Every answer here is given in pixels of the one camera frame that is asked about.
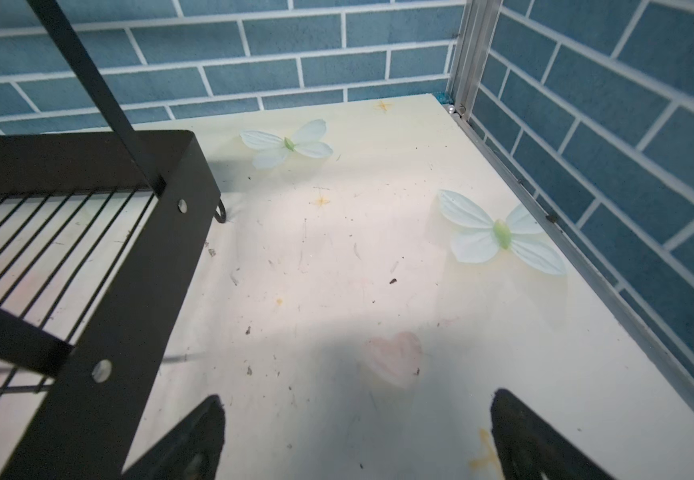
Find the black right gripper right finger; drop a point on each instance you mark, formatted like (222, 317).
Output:
(528, 447)

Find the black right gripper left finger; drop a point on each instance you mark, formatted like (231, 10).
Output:
(190, 450)

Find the black wire dish rack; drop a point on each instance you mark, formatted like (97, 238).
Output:
(103, 372)

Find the aluminium corner post right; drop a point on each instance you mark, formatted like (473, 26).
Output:
(471, 52)

